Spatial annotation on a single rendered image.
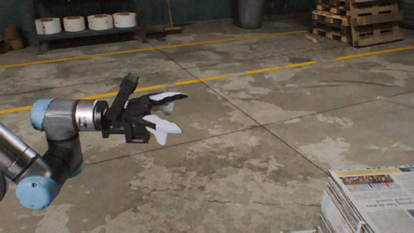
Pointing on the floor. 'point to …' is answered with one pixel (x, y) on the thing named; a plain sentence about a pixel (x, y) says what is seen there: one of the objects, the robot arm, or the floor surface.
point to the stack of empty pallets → (338, 19)
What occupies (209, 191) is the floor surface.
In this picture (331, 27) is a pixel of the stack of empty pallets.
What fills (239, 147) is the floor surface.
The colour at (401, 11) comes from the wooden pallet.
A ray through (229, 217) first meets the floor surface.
